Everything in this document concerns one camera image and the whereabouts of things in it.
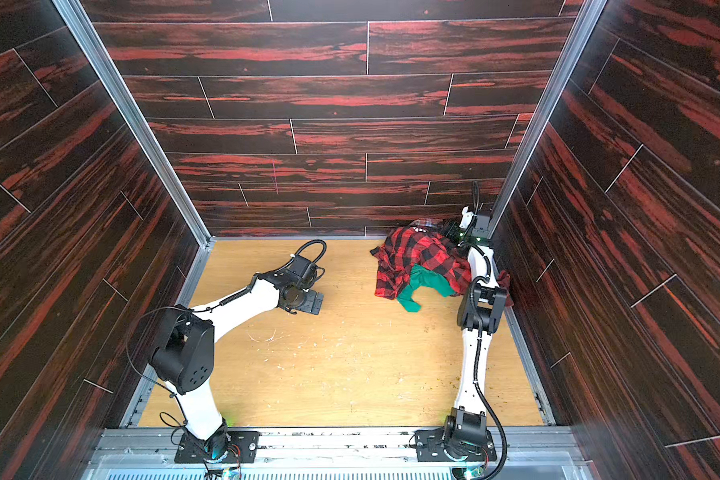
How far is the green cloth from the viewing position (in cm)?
101

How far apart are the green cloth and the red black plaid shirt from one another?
2 cm

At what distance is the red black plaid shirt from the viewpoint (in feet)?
3.15
